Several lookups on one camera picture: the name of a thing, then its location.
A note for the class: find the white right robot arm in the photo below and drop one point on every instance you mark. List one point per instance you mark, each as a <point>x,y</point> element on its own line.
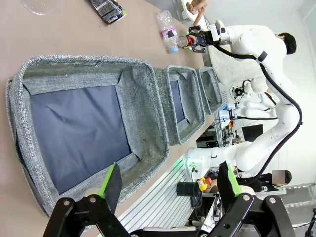
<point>261,145</point>

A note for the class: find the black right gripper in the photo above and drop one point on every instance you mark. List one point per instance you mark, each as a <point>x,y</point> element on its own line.
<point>209,38</point>

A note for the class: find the clear plastic cup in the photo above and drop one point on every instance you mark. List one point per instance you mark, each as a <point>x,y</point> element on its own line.
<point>37,7</point>

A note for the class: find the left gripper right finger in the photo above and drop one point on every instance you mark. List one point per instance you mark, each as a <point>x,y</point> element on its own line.
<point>225,182</point>

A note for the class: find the crushed red can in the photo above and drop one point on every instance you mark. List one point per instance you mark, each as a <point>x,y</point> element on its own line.
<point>184,41</point>

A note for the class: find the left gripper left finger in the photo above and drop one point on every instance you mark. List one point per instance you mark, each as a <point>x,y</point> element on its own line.
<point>64,214</point>

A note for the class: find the seated person in black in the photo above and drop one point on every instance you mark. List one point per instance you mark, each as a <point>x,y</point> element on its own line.
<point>288,175</point>

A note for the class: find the grey fabric basket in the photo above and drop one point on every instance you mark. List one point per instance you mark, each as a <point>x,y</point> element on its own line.
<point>74,123</point>
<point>176,101</point>
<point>209,91</point>

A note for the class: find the person's left hand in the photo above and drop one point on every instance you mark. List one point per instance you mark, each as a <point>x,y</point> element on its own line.
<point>198,7</point>

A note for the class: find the clear bottle with blue cap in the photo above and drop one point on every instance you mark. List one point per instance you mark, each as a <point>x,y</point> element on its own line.
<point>168,29</point>

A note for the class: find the black computer monitor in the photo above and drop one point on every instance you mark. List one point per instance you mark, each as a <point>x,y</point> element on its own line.
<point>251,133</point>

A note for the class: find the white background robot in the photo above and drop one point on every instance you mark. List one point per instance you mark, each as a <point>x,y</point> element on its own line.
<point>256,109</point>

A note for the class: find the person in white sweater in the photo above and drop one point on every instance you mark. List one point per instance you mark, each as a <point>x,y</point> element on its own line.
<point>222,66</point>

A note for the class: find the cluttered equipment rack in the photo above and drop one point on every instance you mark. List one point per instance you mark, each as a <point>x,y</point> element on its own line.
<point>227,116</point>

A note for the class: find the crushed black silver can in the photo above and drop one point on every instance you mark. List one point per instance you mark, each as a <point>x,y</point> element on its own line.
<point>108,11</point>

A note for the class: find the yellow emergency stop button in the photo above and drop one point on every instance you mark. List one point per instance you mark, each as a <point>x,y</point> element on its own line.
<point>203,184</point>

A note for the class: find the black cylinder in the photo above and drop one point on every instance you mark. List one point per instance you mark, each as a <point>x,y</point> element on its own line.
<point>186,188</point>

